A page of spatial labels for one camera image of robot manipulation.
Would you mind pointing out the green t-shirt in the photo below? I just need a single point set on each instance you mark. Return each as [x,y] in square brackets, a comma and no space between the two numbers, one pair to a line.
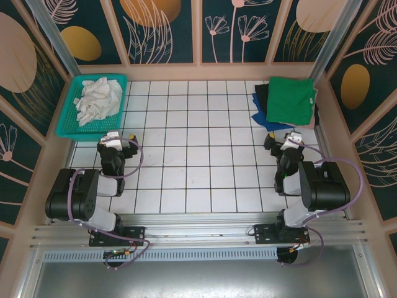
[288,99]

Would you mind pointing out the teal plastic basket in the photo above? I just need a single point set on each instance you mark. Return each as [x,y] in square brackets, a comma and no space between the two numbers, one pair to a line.
[66,127]

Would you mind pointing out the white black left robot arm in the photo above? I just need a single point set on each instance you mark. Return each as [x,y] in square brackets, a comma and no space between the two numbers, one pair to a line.
[71,192]

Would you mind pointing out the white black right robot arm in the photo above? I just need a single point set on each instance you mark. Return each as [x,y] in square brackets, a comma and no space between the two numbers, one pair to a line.
[328,186]

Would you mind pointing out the folded blue t-shirt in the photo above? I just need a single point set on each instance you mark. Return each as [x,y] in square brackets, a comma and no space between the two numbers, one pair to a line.
[263,122]

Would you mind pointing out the folded pink t-shirt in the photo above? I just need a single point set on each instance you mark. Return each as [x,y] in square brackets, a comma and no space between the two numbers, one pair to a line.
[311,124]

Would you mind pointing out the folded black t-shirt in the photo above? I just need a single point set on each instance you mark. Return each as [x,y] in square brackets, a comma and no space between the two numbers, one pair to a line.
[262,96]

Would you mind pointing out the crumpled white t-shirt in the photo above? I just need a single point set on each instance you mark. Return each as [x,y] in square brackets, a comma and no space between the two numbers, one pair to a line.
[97,101]

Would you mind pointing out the grey metal sheet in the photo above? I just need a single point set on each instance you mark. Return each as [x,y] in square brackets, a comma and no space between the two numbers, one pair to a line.
[198,279]

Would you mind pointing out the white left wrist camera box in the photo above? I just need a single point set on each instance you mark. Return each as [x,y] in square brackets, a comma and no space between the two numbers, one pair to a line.
[111,142]

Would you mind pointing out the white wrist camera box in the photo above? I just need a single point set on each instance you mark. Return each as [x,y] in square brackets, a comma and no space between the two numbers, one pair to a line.
[293,138]
[111,142]

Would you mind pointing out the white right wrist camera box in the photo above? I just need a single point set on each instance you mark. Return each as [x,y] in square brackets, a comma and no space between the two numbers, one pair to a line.
[293,138]

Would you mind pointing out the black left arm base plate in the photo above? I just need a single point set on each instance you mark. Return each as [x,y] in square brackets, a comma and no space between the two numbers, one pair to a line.
[136,232]

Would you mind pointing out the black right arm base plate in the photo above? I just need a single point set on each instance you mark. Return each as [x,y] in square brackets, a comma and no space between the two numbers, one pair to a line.
[263,234]

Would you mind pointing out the aluminium mounting rail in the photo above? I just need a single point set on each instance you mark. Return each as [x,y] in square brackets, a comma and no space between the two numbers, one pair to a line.
[198,226]

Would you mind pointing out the aluminium frame post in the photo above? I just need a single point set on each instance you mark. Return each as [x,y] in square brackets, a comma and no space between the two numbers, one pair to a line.
[328,40]
[62,46]

